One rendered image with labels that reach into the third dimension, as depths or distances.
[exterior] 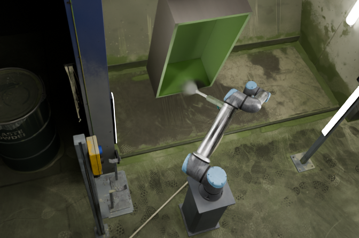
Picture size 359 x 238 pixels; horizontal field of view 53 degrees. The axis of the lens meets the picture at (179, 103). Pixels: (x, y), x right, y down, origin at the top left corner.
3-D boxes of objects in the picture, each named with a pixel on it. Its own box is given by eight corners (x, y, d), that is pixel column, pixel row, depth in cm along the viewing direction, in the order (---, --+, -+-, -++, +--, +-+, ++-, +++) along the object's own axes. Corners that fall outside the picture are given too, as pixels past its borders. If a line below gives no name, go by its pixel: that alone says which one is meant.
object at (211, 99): (233, 125, 317) (231, 104, 306) (229, 128, 315) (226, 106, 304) (201, 107, 355) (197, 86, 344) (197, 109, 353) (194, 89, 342)
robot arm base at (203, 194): (226, 198, 279) (228, 193, 271) (203, 204, 274) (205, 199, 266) (217, 176, 289) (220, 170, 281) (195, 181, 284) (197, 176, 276)
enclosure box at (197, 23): (146, 67, 363) (161, -16, 255) (200, 57, 379) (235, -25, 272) (155, 98, 350) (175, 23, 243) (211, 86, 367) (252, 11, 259)
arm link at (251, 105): (261, 105, 258) (273, 91, 320) (246, 97, 261) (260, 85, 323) (253, 119, 262) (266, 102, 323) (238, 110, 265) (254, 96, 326)
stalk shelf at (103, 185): (94, 178, 263) (94, 177, 262) (124, 171, 269) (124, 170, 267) (101, 219, 246) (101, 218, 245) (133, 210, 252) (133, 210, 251)
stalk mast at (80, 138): (97, 229, 317) (72, 135, 185) (104, 227, 318) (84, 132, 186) (99, 236, 314) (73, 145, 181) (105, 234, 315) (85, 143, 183)
